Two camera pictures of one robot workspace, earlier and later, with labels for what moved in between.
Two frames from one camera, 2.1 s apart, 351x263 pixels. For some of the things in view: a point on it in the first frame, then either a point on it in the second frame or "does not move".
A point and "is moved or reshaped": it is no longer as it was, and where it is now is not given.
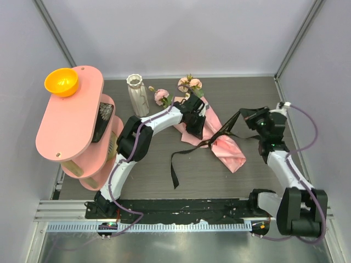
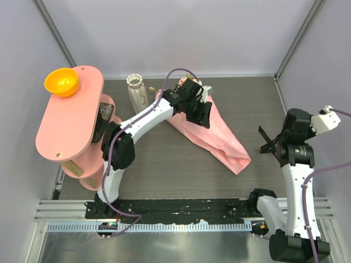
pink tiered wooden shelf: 75,131 does not move
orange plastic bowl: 62,82 does not move
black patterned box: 105,112 does not move
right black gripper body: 261,131 -> 310,133
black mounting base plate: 176,211 does not move
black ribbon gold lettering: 226,130 is moved or reshaped
